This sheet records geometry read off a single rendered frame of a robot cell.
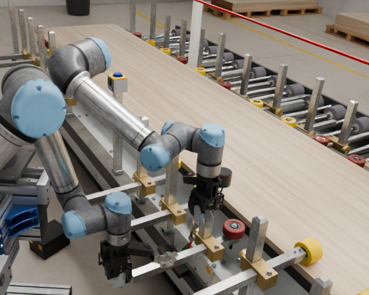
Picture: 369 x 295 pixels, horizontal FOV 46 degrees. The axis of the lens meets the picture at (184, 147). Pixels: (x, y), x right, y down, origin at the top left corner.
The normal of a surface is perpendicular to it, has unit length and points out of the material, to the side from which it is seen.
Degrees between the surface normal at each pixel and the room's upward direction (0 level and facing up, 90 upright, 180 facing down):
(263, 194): 0
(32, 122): 85
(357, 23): 90
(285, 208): 0
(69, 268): 0
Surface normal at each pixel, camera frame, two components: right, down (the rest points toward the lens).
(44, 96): 0.56, 0.37
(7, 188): 0.00, 0.48
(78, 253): 0.07, -0.87
